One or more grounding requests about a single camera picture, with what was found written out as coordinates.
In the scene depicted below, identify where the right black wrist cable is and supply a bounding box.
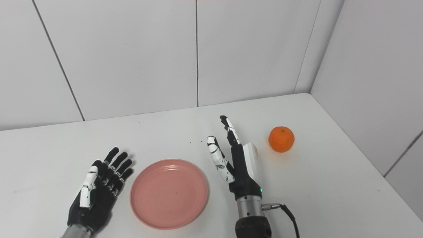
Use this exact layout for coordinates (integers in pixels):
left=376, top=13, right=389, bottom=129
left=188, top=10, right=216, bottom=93
left=262, top=203, right=300, bottom=238

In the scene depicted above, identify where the orange fruit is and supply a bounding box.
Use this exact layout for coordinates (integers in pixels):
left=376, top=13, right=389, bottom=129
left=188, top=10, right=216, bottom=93
left=268, top=126, right=295, bottom=153

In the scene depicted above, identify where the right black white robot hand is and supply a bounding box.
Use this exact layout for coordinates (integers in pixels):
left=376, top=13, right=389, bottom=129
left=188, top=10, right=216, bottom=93
left=207, top=115, right=263, bottom=201

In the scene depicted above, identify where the pink plate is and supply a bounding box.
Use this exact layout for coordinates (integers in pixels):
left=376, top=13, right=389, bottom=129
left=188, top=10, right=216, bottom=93
left=130, top=159, right=209, bottom=230

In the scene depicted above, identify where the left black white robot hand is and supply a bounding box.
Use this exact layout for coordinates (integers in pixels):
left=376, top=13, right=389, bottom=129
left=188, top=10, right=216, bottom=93
left=67, top=147, right=134, bottom=236

